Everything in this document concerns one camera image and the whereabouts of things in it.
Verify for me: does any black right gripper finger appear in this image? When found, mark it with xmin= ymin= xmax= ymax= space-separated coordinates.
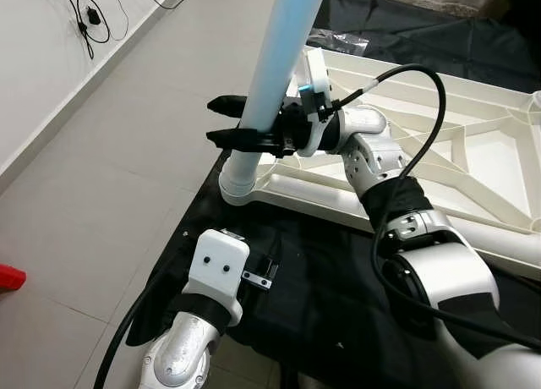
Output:
xmin=207 ymin=95 xmax=252 ymax=119
xmin=205 ymin=129 xmax=287 ymax=157

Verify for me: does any white plastic children table top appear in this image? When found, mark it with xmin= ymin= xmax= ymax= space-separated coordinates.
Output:
xmin=218 ymin=34 xmax=541 ymax=280

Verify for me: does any black tablecloth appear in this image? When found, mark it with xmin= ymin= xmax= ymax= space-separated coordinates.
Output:
xmin=127 ymin=0 xmax=541 ymax=381

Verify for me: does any clear tape strip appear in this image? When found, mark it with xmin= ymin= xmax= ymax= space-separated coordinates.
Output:
xmin=309 ymin=32 xmax=370 ymax=53

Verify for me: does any red plastic stool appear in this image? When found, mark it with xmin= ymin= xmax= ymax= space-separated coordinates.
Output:
xmin=0 ymin=264 xmax=26 ymax=293

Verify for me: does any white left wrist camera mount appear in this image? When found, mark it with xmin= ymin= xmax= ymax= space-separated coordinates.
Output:
xmin=184 ymin=228 xmax=251 ymax=322

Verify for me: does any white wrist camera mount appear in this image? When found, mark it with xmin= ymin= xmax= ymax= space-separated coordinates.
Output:
xmin=296 ymin=47 xmax=332 ymax=157
xmin=184 ymin=228 xmax=251 ymax=322

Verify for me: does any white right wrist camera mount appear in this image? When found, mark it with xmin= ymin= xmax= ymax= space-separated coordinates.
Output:
xmin=296 ymin=47 xmax=332 ymax=157

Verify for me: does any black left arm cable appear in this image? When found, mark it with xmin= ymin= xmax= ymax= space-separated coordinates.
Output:
xmin=93 ymin=271 xmax=191 ymax=389

